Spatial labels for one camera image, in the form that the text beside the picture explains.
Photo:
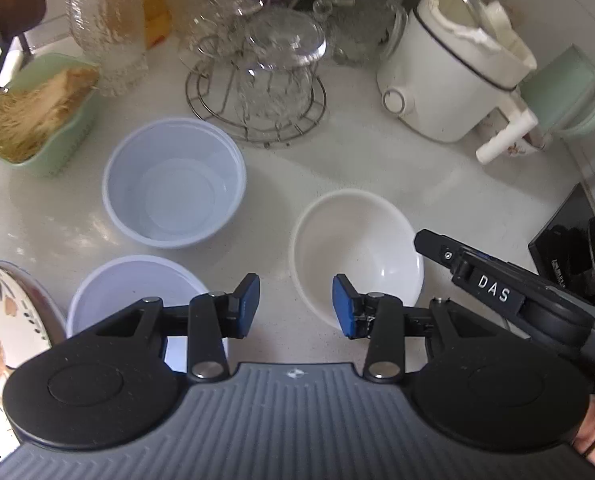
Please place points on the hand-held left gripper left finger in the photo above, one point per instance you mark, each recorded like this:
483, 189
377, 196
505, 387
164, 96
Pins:
247, 310

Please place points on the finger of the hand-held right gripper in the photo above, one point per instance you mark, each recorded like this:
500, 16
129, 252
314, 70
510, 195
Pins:
477, 280

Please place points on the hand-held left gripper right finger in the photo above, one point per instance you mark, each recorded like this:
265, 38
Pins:
345, 310

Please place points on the white bowl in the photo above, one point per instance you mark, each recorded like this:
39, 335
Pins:
357, 250

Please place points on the pale blue plastic bowl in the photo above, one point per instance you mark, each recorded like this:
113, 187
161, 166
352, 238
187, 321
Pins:
172, 195
127, 285

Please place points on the leaf-pattern floral plate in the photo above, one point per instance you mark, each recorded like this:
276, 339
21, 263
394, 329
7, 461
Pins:
2, 340

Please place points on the black glass stove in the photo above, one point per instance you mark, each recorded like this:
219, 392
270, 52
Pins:
562, 240

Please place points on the floral print mug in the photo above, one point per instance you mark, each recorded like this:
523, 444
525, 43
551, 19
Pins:
523, 142

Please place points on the white electric cooking pot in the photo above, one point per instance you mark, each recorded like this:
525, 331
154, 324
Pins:
437, 95

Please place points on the pale green cup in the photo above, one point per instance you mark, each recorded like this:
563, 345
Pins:
567, 95

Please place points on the green plastic basket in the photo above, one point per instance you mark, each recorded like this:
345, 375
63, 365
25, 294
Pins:
62, 150

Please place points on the large inverted glass cup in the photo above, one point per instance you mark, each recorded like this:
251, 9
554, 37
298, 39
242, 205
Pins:
282, 60

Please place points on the dried noodles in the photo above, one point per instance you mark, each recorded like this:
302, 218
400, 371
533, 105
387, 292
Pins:
27, 120

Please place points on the textured glass mug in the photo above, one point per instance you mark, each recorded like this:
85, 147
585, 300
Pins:
107, 35

